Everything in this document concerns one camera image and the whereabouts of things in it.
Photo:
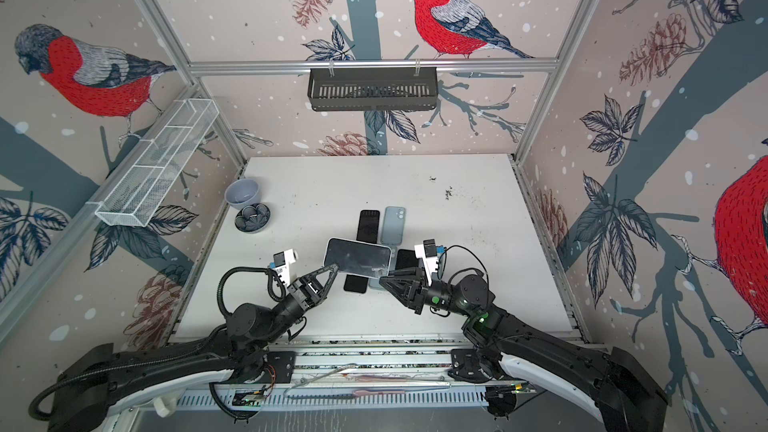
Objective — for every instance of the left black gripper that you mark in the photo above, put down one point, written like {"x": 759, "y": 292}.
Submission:
{"x": 303, "y": 293}

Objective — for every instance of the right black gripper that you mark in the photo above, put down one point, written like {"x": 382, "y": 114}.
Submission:
{"x": 415, "y": 300}

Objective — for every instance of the black phone from case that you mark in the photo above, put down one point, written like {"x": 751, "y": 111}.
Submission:
{"x": 355, "y": 284}

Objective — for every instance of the black uncased phone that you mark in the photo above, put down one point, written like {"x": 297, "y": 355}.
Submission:
{"x": 406, "y": 259}
{"x": 368, "y": 226}

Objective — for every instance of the light blue phone case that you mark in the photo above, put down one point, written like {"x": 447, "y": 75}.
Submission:
{"x": 375, "y": 283}

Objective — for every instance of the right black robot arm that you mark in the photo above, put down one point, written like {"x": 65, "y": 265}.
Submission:
{"x": 613, "y": 386}

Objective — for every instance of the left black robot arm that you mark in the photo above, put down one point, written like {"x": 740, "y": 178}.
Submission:
{"x": 233, "y": 352}

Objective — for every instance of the dark grey flower dish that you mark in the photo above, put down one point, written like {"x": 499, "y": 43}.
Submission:
{"x": 252, "y": 218}

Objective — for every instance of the lavender bowl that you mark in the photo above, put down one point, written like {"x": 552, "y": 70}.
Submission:
{"x": 242, "y": 193}

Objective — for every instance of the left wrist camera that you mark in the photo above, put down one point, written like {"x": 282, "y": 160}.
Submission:
{"x": 281, "y": 264}

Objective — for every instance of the aluminium front rail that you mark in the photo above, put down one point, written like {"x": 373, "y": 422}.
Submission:
{"x": 336, "y": 375}

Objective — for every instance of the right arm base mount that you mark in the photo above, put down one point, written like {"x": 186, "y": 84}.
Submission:
{"x": 473, "y": 366}

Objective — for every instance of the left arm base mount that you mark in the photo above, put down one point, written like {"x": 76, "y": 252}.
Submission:
{"x": 272, "y": 368}

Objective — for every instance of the black wire wall basket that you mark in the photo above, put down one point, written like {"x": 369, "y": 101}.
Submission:
{"x": 373, "y": 89}

